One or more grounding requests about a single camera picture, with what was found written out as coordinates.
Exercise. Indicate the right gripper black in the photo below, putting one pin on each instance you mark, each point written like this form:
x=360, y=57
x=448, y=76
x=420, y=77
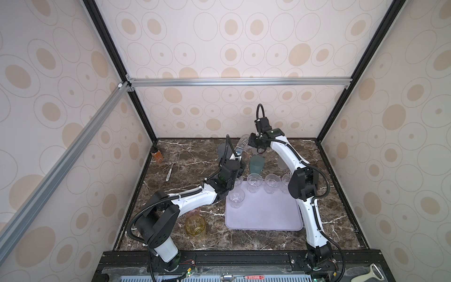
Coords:
x=251, y=141

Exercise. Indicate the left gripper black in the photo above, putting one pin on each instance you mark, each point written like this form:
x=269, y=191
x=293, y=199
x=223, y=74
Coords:
x=239, y=172

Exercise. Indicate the clear ribbed small glass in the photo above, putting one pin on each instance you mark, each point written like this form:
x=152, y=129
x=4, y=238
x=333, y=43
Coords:
x=244, y=142

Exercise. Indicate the clear faceted glass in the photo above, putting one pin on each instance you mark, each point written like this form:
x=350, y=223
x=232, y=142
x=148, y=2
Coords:
x=254, y=181
x=236, y=198
x=285, y=182
x=272, y=183

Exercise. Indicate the lavender plastic tray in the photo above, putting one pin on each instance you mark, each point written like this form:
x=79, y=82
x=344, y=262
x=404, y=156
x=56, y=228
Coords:
x=262, y=211

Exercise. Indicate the tall blue plastic tumbler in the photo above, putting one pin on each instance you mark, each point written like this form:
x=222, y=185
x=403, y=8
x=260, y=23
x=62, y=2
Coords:
x=222, y=148

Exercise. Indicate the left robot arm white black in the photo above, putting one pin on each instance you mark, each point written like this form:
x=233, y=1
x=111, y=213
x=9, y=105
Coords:
x=154, y=224

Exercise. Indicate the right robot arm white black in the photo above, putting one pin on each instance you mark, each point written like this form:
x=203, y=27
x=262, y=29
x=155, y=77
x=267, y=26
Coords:
x=303, y=187

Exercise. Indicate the teal dimpled plastic tumbler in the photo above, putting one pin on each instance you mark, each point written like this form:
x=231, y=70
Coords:
x=257, y=163

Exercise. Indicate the yellow glass mug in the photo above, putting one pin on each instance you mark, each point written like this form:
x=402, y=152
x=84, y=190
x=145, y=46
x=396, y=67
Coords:
x=195, y=225

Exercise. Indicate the white small utensil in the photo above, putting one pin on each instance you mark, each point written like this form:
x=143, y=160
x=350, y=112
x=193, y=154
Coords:
x=169, y=172

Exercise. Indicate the small amber bottle black cap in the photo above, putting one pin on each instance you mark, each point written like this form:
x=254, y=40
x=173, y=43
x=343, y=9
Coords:
x=156, y=154

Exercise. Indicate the white peeler tool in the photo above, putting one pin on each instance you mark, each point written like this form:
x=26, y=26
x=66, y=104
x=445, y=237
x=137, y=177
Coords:
x=374, y=272

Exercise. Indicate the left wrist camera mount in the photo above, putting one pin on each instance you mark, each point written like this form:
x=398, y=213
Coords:
x=237, y=154

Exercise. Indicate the red handled screwdriver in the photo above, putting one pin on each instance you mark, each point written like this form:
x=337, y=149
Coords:
x=227, y=277

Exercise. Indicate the aluminium frame bar horizontal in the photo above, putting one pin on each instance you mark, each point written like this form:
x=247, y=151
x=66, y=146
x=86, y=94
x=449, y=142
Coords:
x=229, y=82

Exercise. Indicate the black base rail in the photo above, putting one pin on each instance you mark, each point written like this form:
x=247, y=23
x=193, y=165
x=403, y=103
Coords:
x=208, y=266

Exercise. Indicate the aluminium frame bar left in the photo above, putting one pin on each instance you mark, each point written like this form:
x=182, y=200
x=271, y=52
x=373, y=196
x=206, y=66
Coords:
x=28, y=212

